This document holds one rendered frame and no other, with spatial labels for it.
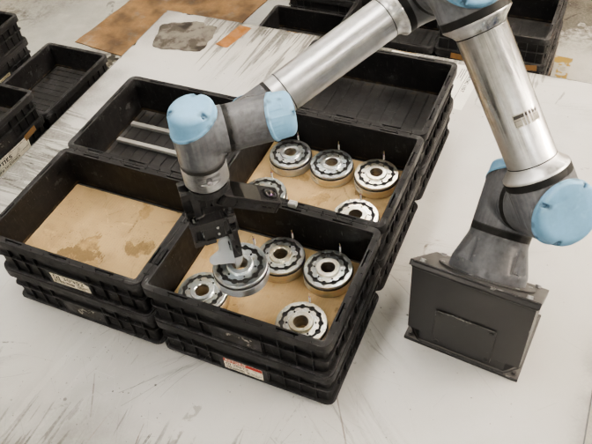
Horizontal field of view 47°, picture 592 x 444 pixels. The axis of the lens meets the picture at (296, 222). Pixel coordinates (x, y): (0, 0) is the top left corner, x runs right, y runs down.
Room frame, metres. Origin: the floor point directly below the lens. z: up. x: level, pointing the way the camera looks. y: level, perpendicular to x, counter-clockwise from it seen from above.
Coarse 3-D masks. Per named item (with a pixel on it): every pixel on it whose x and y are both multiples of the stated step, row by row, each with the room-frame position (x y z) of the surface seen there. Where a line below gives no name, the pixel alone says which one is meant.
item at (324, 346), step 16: (288, 208) 1.00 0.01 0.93; (336, 224) 0.94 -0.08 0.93; (352, 224) 0.93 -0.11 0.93; (176, 240) 0.94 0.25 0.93; (160, 256) 0.90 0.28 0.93; (368, 256) 0.84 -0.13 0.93; (144, 288) 0.82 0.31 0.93; (160, 288) 0.82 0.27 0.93; (352, 288) 0.77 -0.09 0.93; (176, 304) 0.79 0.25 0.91; (192, 304) 0.77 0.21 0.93; (208, 304) 0.77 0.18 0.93; (352, 304) 0.75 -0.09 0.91; (224, 320) 0.74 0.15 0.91; (240, 320) 0.72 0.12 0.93; (256, 320) 0.72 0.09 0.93; (336, 320) 0.70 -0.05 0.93; (272, 336) 0.69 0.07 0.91; (288, 336) 0.68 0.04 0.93; (304, 336) 0.67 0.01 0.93; (336, 336) 0.67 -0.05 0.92; (320, 352) 0.65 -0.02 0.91
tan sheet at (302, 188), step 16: (272, 144) 1.32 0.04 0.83; (352, 160) 1.22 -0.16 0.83; (256, 176) 1.21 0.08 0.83; (304, 176) 1.19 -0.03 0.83; (400, 176) 1.15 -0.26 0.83; (288, 192) 1.14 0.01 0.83; (304, 192) 1.13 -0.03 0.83; (320, 192) 1.13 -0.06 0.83; (336, 192) 1.12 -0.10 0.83; (352, 192) 1.12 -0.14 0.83; (384, 208) 1.05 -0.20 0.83
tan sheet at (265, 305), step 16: (240, 240) 1.01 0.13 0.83; (256, 240) 1.00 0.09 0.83; (208, 256) 0.97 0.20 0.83; (192, 272) 0.93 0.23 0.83; (176, 288) 0.89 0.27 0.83; (272, 288) 0.86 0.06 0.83; (288, 288) 0.86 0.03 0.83; (304, 288) 0.86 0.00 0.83; (240, 304) 0.83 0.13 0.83; (256, 304) 0.83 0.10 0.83; (272, 304) 0.82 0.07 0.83; (288, 304) 0.82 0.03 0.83; (320, 304) 0.81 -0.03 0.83; (336, 304) 0.81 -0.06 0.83; (272, 320) 0.79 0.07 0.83
